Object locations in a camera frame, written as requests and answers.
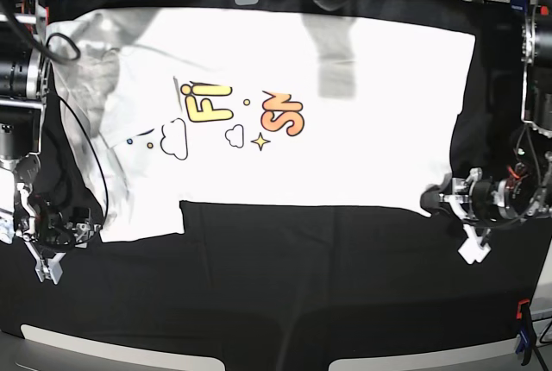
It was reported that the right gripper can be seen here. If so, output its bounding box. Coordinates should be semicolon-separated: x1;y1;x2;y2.
16;207;103;259

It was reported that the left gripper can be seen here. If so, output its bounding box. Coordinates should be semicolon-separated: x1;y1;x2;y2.
420;167;533;235

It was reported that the white printed t-shirt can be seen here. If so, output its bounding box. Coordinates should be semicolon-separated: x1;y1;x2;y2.
47;8;475;242

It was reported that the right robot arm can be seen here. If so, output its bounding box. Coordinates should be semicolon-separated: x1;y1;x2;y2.
1;0;101;262

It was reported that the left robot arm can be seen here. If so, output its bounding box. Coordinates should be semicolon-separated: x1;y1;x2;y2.
421;0;551;245

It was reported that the orange blue clamp bottom right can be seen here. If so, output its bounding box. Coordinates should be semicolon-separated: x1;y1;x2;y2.
515;299;535;366

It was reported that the black table cloth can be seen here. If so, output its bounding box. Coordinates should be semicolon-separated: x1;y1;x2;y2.
1;0;551;370

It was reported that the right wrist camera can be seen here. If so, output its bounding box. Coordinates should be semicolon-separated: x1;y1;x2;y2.
34;253;66;285

